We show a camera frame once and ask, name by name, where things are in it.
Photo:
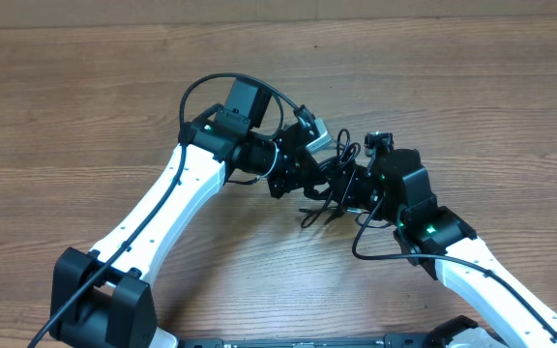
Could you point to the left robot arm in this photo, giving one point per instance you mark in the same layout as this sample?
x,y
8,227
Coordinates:
x,y
104,297

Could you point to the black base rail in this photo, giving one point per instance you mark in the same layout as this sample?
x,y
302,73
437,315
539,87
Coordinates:
x,y
461,332

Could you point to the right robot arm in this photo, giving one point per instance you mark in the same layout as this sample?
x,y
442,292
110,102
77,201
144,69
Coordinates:
x,y
394,186

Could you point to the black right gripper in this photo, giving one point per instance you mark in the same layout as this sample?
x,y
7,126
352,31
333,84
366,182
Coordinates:
x,y
346,194

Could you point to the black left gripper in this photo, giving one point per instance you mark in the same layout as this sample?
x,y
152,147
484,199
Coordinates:
x,y
295,173

